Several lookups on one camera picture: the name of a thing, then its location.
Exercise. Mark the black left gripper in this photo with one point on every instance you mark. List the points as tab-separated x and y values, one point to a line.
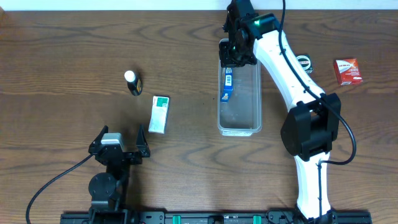
143	150

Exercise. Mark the blue toothpaste box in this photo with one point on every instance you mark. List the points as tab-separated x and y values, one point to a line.
227	86

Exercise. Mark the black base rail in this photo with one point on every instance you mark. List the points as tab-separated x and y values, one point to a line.
271	217

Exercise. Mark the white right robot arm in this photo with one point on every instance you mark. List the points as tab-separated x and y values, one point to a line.
312	122

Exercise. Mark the white green medicine box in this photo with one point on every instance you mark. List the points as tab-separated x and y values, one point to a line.
160	107

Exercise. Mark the dark green round-label box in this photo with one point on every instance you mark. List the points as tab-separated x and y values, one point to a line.
305	62

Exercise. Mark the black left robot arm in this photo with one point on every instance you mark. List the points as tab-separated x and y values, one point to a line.
108	189

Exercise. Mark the dark bottle white cap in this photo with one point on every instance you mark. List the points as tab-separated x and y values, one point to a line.
134	83

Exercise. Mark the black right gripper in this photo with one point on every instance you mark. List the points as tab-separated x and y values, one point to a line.
226	58

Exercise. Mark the clear plastic container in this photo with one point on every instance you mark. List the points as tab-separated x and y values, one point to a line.
241	116

